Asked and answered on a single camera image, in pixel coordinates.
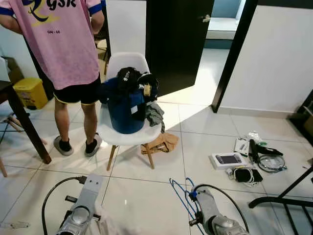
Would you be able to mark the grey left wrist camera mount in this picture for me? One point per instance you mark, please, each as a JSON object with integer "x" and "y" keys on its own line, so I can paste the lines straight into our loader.
{"x": 90, "y": 188}

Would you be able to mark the grey slipper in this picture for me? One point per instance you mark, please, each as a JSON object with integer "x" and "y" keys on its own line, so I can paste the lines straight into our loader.
{"x": 98, "y": 142}
{"x": 61, "y": 152}

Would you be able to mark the grey-green garment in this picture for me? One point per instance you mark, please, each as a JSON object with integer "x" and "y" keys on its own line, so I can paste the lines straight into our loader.
{"x": 155, "y": 115}

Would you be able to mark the black clothes pile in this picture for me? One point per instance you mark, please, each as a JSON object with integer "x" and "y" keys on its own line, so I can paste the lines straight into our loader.
{"x": 128, "y": 78}

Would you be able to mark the dark wooden table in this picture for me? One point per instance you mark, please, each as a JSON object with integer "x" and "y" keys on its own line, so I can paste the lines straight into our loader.
{"x": 31, "y": 134}

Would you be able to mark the person in pink shirt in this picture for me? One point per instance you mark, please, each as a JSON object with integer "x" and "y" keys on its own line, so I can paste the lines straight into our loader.
{"x": 58, "y": 44}

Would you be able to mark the white booklet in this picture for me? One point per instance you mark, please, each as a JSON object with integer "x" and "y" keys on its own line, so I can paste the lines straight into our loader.
{"x": 241, "y": 147}

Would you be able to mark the clear plastic bag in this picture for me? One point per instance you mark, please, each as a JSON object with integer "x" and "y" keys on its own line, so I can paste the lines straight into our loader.
{"x": 254, "y": 136}

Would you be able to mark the white device box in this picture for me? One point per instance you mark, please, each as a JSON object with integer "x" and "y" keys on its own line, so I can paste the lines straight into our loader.
{"x": 227, "y": 160}

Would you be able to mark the white plastic chair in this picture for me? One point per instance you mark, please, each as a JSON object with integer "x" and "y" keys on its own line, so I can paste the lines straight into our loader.
{"x": 4, "y": 68}
{"x": 128, "y": 61}

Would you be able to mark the black door frame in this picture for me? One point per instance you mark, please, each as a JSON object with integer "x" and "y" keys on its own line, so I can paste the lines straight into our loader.
{"x": 235, "y": 54}

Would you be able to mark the blue bucket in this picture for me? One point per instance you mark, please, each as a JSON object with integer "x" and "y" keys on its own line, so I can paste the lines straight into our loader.
{"x": 124, "y": 120}

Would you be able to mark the brown cardboard box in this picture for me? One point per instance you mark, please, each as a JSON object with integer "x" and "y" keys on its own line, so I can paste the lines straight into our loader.
{"x": 14, "y": 68}

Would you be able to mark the black door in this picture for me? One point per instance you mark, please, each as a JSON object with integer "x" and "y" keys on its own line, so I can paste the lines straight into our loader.
{"x": 176, "y": 44}

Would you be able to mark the black power adapter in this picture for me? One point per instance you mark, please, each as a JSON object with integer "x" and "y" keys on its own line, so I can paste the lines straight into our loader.
{"x": 247, "y": 175}

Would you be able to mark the yellow bin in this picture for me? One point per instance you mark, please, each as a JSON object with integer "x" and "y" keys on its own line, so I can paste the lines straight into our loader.
{"x": 30, "y": 93}

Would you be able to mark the brown cloth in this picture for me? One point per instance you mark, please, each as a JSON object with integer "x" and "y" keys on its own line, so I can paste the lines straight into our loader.
{"x": 164, "y": 143}

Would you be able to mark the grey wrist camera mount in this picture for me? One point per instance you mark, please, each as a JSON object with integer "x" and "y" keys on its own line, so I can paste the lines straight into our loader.
{"x": 90, "y": 188}
{"x": 206, "y": 200}

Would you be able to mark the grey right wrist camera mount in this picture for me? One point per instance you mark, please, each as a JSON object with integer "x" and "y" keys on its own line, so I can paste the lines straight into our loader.
{"x": 206, "y": 200}

